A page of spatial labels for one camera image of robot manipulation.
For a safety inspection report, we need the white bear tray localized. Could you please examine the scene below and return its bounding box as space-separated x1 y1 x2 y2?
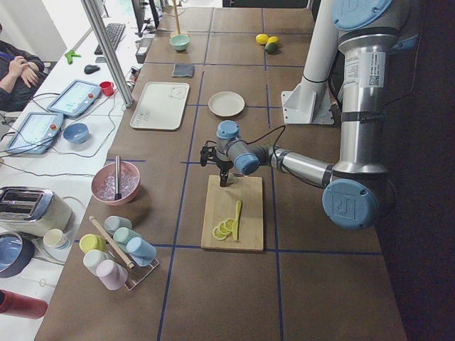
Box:
130 82 190 131

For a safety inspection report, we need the bamboo cutting board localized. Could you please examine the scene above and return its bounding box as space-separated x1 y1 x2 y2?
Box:
201 175 264 251

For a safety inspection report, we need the lemon slice one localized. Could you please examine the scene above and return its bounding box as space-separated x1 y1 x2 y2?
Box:
225 218 235 231

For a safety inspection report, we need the yellow plastic knife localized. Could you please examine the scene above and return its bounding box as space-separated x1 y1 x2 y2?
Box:
232 200 242 242

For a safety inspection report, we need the lemon slice two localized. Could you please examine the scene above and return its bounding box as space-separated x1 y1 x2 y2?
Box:
218 222 232 235

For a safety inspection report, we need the cream round plate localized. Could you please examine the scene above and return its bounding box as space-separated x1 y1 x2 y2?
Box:
208 92 245 117

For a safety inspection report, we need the grey folded cloth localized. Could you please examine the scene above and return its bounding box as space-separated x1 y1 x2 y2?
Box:
172 63 195 78

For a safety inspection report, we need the light blue cup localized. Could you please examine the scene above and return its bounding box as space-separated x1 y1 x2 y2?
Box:
126 237 156 267

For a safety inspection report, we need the mint cup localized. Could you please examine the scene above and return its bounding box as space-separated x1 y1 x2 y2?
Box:
113 227 141 253

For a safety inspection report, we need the pink bowl with ice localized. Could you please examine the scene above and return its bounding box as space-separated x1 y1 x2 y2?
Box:
91 161 141 206

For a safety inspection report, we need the grey cup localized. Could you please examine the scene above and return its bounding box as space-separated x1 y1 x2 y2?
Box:
104 215 132 235

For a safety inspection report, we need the clear acrylic cup rack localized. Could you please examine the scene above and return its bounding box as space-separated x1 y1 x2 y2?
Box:
106 244 159 291

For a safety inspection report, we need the mint green bowl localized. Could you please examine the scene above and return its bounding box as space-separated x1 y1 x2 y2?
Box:
169 34 191 52

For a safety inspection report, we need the yellow lemon front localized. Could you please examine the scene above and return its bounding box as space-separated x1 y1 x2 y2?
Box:
255 33 269 46

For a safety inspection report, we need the yellow lemon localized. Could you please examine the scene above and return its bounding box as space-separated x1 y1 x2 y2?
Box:
255 33 269 46
267 36 279 44

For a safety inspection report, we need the yellow lemon rear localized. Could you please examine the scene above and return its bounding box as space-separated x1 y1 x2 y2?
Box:
267 36 279 44

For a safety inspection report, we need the red mug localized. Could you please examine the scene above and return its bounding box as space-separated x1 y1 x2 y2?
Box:
100 81 114 97

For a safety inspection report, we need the grey small box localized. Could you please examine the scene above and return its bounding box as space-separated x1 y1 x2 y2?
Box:
135 37 153 64

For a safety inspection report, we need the pink cup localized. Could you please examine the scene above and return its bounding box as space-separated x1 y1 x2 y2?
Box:
96 259 128 291

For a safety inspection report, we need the yellow cup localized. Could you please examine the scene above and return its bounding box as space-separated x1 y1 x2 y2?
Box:
79 234 106 254

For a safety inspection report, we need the wooden stand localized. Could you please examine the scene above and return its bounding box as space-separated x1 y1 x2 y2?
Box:
171 0 190 43

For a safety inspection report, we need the white cup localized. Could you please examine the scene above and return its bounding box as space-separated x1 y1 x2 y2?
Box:
83 249 112 276

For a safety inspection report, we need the far teach pendant tablet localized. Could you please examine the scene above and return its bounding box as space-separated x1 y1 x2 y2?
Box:
47 80 101 118

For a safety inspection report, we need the teach pendant tablet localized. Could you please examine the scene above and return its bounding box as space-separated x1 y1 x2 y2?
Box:
6 112 64 155
47 80 101 118

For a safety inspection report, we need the black keyboard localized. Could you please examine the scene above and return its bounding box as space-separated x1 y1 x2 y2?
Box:
105 23 126 50

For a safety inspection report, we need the cream paper cup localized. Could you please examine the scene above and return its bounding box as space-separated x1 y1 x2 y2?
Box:
43 229 70 249

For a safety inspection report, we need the black monitor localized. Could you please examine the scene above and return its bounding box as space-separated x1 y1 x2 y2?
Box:
131 0 159 38

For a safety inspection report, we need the near teach pendant tablet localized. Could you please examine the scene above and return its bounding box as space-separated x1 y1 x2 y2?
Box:
6 112 64 155

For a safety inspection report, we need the green clamp tool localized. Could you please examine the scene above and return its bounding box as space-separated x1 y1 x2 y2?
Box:
65 50 81 65

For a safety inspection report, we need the cream toaster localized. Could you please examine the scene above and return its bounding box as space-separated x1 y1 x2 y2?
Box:
1 186 72 237

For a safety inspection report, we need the steel black-handled scoop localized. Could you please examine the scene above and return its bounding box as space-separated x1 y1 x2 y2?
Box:
114 156 122 201

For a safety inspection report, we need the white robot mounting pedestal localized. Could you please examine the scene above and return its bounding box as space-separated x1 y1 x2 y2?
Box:
282 0 338 124

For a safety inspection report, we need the aluminium frame post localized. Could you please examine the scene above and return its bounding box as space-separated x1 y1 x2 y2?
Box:
81 0 134 108

